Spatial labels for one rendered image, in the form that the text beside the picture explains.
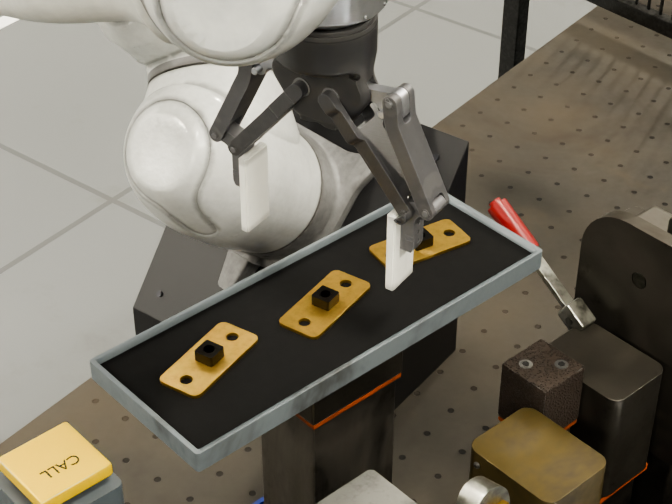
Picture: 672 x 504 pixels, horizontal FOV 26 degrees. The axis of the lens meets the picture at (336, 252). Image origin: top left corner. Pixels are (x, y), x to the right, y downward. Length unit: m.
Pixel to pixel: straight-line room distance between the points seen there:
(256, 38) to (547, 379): 0.53
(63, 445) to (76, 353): 1.88
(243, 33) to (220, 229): 0.80
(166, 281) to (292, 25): 1.07
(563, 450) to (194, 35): 0.54
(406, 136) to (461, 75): 2.81
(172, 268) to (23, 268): 1.40
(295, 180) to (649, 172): 0.76
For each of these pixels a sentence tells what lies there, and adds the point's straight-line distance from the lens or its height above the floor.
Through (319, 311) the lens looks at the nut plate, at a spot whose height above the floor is 1.16.
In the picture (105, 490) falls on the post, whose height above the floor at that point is 1.14.
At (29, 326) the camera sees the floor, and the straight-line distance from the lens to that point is 3.04.
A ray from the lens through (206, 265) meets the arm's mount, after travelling 1.80.
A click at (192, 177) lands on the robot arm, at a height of 1.07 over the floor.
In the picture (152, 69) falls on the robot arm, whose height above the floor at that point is 1.10.
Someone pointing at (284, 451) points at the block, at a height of 1.03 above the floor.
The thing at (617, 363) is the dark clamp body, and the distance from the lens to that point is 1.27.
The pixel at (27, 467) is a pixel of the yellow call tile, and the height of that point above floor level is 1.16.
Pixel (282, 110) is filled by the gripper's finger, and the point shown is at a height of 1.34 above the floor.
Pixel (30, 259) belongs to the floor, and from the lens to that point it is 3.23.
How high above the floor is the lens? 1.90
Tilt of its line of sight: 37 degrees down
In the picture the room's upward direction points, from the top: straight up
